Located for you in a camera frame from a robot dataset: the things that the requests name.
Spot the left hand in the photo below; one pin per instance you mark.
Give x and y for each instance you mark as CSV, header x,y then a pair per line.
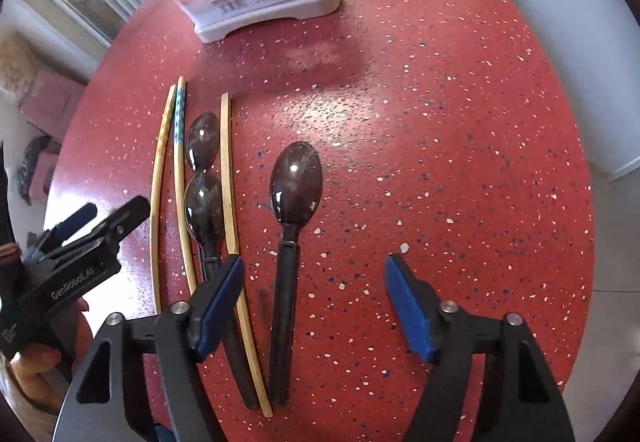
x,y
21,377

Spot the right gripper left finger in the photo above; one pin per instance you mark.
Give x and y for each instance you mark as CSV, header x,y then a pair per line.
x,y
184,337

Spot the plain wooden chopstick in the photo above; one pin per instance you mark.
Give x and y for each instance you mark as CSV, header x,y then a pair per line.
x,y
233,248

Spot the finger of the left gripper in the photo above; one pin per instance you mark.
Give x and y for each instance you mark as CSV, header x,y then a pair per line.
x,y
71,225
117,225

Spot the bag of yellow balls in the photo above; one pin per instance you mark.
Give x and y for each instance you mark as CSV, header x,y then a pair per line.
x,y
18,65

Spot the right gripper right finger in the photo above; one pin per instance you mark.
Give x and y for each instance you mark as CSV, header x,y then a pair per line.
x,y
439,332

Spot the blue patterned wooden chopstick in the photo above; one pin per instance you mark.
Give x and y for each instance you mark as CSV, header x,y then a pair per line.
x,y
180,185

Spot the pink stacked stools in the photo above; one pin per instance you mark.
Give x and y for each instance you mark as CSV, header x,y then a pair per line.
x,y
51,103

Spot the black plastic bag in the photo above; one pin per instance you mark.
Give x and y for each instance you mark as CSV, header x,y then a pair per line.
x,y
26,172

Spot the dark spoon large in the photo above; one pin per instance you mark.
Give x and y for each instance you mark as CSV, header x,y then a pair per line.
x,y
295,190

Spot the yellow patterned wooden chopstick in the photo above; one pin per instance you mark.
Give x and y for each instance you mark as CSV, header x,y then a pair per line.
x,y
156,191

